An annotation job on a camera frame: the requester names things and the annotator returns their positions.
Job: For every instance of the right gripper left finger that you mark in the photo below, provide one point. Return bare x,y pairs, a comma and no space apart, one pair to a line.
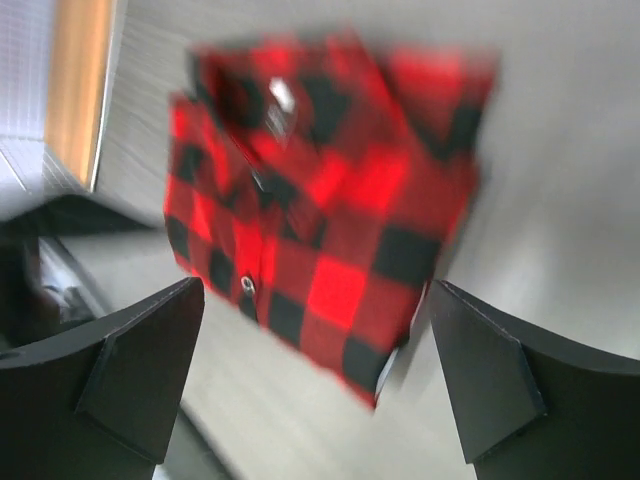
100,401

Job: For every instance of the red black plaid shirt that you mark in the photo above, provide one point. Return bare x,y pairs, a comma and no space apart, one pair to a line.
314,184

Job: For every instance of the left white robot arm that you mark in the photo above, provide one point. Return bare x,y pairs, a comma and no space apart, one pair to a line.
44,289

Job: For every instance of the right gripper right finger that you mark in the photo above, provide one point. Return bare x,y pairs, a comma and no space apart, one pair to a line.
529,403

